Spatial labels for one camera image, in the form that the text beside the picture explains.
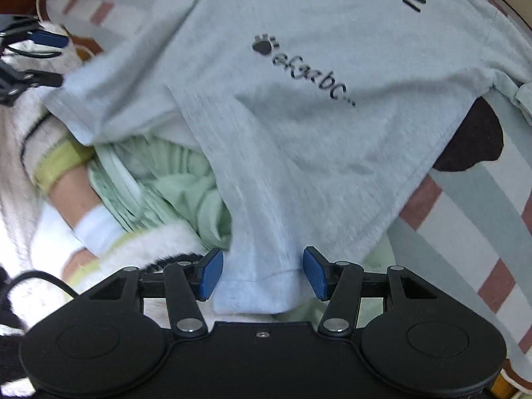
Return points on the light grey t-shirt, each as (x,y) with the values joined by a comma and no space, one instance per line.
(311,133)

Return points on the person's leg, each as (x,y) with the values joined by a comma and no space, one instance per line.
(70,199)

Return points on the green striped pajamas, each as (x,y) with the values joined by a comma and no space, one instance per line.
(183,187)

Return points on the checked cartoon rug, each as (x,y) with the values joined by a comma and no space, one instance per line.
(465,232)

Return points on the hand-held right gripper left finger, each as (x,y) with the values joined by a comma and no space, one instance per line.
(210,276)

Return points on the white fluffy robe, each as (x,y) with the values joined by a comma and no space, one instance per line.
(16,174)

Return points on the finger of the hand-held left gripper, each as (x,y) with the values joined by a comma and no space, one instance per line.
(45,79)
(52,40)

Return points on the white sock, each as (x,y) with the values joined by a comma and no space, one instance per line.
(95,228)

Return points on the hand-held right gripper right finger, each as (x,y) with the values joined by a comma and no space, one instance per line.
(316,274)

